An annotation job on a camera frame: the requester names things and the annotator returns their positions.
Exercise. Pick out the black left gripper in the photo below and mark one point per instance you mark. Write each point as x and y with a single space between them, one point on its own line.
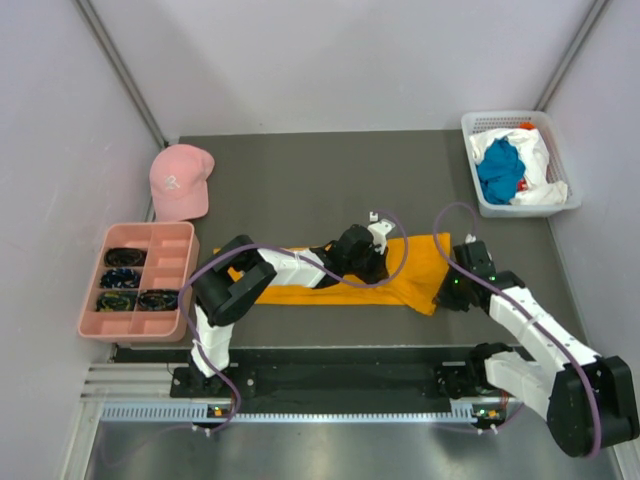
378 271

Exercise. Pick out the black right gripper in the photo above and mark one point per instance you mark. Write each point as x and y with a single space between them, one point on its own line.
443 296

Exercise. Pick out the orange t shirt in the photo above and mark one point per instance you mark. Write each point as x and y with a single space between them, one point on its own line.
416 265

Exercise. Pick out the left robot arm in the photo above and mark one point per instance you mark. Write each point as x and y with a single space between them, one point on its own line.
228 290

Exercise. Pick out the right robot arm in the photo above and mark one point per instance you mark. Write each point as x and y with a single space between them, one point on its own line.
555 345

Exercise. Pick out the blue t shirt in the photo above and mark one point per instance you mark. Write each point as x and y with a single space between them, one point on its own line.
500 172

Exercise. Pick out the white t shirt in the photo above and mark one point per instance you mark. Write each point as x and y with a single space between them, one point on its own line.
534 189

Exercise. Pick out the white plastic laundry basket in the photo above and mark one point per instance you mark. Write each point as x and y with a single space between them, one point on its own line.
477 122

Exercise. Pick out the pink baseball cap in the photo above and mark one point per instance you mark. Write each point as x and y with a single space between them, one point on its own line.
179 183

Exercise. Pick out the dark patterned socks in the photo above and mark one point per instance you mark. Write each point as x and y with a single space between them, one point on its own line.
158 300

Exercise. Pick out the pink divided organizer tray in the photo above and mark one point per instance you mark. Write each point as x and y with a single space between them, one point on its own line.
172 251

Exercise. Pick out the blue patterned socks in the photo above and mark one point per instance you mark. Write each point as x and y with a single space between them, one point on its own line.
120 278

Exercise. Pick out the black folded socks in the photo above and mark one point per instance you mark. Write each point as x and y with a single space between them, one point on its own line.
120 257

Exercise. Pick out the green patterned socks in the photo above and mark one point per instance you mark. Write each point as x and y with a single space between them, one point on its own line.
116 301

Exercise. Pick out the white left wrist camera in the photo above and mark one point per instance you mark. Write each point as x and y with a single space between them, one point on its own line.
380 228

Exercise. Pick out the aluminium frame rail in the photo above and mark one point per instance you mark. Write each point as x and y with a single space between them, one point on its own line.
141 392

